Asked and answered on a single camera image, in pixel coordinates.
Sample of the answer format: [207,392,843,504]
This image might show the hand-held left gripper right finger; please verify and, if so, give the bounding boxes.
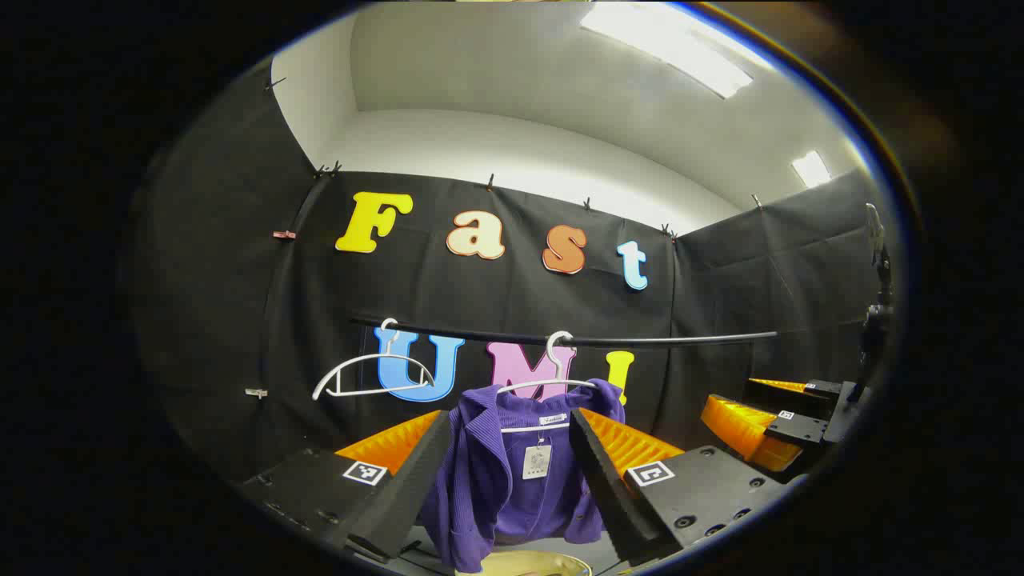
[566,406,805,567]

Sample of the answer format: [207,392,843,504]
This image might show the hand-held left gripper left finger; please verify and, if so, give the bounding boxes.
[238,410,453,565]

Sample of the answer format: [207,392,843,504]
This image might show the purple knit cardigan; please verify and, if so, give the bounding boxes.
[420,378,626,574]

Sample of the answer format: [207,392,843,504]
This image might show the beige laundry hamper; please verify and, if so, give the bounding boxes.
[454,550,594,576]

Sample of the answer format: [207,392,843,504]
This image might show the white plastic clothes hanger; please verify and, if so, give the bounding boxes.
[312,318,437,401]
[496,330,598,434]

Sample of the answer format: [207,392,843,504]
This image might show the black clothes rack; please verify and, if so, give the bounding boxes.
[350,318,778,346]

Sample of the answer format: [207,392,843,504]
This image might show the small ceiling light panel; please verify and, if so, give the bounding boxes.
[791,150,833,189]

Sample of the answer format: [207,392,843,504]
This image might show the black backdrop cloth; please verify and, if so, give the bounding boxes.
[132,60,893,489]

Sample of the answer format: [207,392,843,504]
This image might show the long ceiling light panel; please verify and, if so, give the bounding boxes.
[580,0,754,100]

